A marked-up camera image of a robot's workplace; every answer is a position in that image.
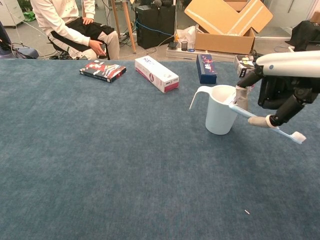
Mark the white plastic bag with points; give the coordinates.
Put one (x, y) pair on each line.
(186, 35)

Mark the red black flat box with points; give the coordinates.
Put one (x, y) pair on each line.
(102, 71)

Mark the blue felt table cover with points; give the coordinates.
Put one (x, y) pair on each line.
(100, 150)

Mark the black computer tower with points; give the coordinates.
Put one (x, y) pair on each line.
(155, 27)

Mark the small black white box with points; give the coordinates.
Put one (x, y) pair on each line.
(243, 66)

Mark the green bag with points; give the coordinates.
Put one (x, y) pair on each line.
(30, 15)

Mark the small black device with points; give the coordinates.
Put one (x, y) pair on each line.
(172, 45)

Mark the white cabinet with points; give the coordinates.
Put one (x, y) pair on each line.
(10, 12)

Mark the aluminium rail platform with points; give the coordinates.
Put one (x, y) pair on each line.
(180, 53)

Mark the person in white top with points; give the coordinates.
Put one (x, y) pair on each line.
(55, 15)

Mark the white and pink box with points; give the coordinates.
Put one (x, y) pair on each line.
(155, 72)

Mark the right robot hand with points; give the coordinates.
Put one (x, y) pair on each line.
(287, 65)

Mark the large open cardboard box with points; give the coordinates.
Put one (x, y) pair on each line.
(222, 42)

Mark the dark blue machine base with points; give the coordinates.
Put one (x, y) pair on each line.
(27, 52)

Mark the tiny white scrap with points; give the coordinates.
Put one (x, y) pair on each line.
(247, 211)

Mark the light blue toothbrush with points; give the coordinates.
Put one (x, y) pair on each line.
(287, 133)

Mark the white red toothpaste tube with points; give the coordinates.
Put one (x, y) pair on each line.
(232, 100)

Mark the wooden easel leg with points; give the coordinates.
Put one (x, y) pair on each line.
(128, 25)

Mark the white plastic bin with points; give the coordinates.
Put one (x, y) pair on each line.
(291, 49)

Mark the black cloth covered chair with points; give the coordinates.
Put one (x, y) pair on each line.
(305, 35)

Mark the dark blue long box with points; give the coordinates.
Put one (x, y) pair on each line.
(206, 68)

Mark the black stool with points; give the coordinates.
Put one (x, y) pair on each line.
(58, 48)

